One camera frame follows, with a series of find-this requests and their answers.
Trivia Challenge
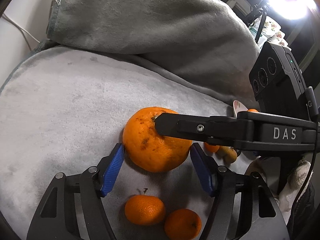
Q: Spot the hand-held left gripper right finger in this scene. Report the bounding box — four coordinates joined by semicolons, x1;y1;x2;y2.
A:
190;142;290;240

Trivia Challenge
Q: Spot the floral white plate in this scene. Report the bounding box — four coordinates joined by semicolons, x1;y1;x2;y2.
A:
232;100;250;118

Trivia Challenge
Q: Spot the person's right hand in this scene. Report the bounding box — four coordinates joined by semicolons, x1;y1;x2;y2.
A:
277;159;315;213

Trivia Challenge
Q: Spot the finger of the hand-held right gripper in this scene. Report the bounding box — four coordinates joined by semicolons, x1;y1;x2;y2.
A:
154;112;238;148

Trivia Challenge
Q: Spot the mandarin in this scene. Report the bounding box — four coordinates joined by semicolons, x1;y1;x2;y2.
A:
164;208;202;240
124;194;166;226

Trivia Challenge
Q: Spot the large orange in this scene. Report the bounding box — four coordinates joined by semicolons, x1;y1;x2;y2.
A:
122;107;193;173

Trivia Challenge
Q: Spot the grey fleece blanket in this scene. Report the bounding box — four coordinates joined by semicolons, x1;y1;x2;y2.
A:
0;46;250;240

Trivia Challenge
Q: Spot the person's right forearm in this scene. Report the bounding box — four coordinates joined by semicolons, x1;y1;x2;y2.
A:
285;182;320;240

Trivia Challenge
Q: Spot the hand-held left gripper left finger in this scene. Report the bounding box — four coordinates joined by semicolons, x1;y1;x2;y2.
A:
26;142;125;240

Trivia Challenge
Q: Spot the grey pillow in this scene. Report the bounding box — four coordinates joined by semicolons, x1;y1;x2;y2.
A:
46;0;262;105

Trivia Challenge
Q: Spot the white cable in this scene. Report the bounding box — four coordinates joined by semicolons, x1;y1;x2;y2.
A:
2;15;39;53

